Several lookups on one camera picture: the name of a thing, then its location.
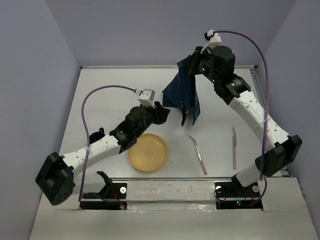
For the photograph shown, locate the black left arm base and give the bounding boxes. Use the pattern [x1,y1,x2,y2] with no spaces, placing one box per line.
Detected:
[79,171,128,211]

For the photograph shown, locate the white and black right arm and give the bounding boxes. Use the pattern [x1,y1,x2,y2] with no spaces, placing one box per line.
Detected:
[182,45,302,196]

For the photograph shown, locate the knife with pink handle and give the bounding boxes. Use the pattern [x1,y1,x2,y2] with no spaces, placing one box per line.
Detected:
[232,127,237,170]

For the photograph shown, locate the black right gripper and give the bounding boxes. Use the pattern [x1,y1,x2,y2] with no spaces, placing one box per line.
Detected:
[182,46,220,84]

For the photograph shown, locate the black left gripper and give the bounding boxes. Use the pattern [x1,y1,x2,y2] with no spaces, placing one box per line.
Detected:
[133,101,168,137]

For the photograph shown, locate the dark blue cup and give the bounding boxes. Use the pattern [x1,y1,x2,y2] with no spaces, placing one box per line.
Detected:
[89,127,105,145]

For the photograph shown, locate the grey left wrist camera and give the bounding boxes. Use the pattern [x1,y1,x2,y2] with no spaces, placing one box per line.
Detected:
[138,88,156,108]

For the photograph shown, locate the dark blue patterned cloth napkin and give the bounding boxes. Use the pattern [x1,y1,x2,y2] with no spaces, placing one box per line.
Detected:
[162,59,201,126]

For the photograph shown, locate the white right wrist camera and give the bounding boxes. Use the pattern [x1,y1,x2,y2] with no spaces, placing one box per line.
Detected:
[200,29,222,54]

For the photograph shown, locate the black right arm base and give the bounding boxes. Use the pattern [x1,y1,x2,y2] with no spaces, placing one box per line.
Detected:
[213,181,263,210]

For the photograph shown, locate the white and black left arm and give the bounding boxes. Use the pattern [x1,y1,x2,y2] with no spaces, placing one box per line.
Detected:
[35,101,170,206]

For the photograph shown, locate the tan round plate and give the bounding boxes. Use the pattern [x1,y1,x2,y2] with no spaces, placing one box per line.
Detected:
[127,133,168,172]

